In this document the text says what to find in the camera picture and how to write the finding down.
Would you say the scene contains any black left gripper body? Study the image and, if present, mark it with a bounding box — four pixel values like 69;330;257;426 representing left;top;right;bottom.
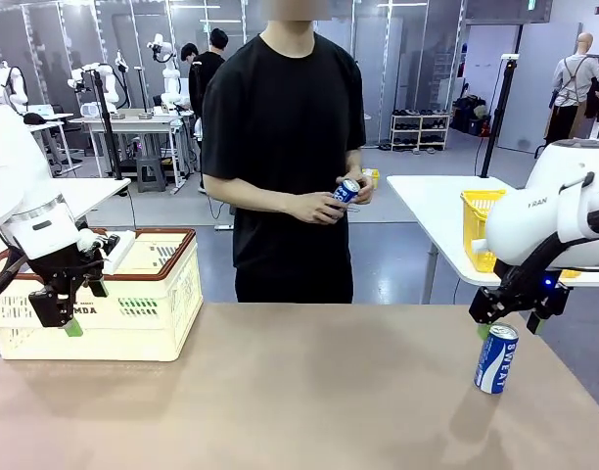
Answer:
27;247;108;295

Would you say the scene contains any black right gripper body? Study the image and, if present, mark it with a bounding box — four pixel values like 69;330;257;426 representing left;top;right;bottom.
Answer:
499;273;573;309

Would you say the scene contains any blue Sweat drink can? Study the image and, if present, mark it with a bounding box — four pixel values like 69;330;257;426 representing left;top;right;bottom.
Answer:
473;322;520;396

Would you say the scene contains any small blue drink can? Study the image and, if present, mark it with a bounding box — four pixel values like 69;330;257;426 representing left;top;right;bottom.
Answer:
331;178;363;216

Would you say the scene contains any person's right forearm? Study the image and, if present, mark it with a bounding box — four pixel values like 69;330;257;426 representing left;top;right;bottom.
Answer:
204;173;296;216

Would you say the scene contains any cream basket brown rim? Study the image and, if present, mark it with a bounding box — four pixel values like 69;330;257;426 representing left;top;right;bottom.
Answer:
0;227;205;363

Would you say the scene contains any person's left hand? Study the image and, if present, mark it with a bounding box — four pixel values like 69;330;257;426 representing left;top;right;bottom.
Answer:
339;168;375;204

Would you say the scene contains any person's right hand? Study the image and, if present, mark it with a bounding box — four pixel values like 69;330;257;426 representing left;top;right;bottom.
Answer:
292;191;345;225

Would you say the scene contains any white rectangular table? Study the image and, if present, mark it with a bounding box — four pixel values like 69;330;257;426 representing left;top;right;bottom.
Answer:
54;177;133;226

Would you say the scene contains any white rounded-corner table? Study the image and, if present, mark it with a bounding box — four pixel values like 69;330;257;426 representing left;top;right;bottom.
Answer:
386;174;599;305

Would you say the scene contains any grey step stool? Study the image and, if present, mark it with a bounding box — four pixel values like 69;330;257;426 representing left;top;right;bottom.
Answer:
135;156;168;193

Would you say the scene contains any white background desk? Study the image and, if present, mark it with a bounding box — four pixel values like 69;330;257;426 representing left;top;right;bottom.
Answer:
69;110;196;195
24;113;83;177

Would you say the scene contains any black stand white top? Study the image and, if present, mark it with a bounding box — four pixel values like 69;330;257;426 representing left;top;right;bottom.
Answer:
479;53;521;180

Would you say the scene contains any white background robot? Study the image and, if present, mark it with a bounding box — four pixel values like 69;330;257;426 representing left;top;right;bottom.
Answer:
67;62;119;117
146;33;183;112
0;61;31;117

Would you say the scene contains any black bags pile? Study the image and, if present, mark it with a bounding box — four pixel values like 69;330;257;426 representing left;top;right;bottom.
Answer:
450;95;491;137

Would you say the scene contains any white shoe rack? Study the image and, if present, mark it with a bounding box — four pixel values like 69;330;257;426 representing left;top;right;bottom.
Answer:
390;108;451;152

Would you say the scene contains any mannequin with grey apron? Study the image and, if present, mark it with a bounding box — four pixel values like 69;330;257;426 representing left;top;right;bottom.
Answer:
532;32;599;161

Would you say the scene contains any man in black clothes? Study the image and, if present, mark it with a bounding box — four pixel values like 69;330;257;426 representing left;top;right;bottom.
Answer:
180;42;207;195
207;27;231;68

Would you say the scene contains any person in black t-shirt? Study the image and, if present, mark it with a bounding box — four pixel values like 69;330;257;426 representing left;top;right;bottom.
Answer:
201;0;368;305

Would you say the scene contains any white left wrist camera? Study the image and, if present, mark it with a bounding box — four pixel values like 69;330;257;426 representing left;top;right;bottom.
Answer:
81;228;137;275

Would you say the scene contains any black left arm hose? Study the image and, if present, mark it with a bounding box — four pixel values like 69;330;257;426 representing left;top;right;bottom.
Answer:
0;244;29;306

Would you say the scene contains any thin black cable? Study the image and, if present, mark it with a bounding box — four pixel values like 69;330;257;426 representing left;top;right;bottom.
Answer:
126;181;140;232

